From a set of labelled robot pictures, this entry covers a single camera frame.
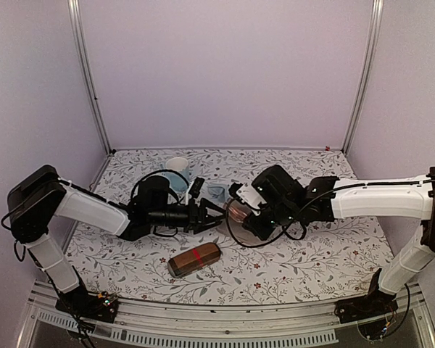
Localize black cable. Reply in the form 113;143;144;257
225;195;349;249
130;170;189;204

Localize right black cable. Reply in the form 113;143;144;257
225;195;349;249

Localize front aluminium rail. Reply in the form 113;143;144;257
17;282;435;347

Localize brown plaid glasses case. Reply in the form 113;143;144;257
167;243;221;278

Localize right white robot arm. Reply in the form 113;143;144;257
231;165;435;316

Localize pink translucent sunglasses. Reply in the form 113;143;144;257
224;199;252;223

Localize right aluminium frame post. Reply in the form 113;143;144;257
341;0;384;157

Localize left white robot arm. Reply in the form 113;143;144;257
1;165;225;315

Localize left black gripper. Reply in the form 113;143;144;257
149;197;229;235

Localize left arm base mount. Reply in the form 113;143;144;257
54;273;119;323

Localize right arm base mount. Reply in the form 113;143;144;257
334;268;398;323

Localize pink glasses case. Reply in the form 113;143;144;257
236;231;269;247

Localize light blue mug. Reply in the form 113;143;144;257
162;157;190;192

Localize left black cable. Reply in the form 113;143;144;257
130;170;189;204

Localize left aluminium frame post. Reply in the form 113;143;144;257
67;0;112;155

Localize small blue cloth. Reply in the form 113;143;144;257
207;184;229;204

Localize aluminium frame post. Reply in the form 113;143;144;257
341;0;384;157
67;0;112;155

